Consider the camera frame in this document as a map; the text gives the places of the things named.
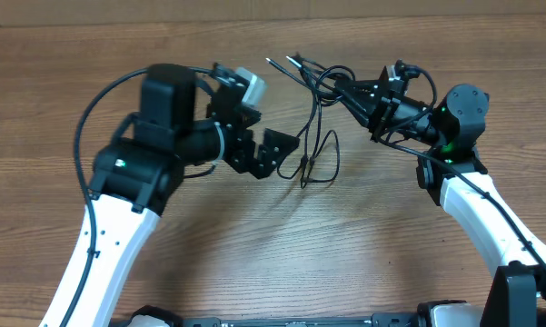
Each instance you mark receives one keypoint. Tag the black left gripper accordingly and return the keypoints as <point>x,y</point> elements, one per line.
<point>262,165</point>

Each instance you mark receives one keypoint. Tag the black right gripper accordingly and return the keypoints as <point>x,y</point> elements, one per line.
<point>372,91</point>

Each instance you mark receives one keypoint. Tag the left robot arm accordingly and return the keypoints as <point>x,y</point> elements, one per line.
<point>186,116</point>

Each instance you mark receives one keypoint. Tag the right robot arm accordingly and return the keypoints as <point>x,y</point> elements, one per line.
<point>443,136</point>

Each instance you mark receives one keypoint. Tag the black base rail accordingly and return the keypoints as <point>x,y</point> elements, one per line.
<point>295,321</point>

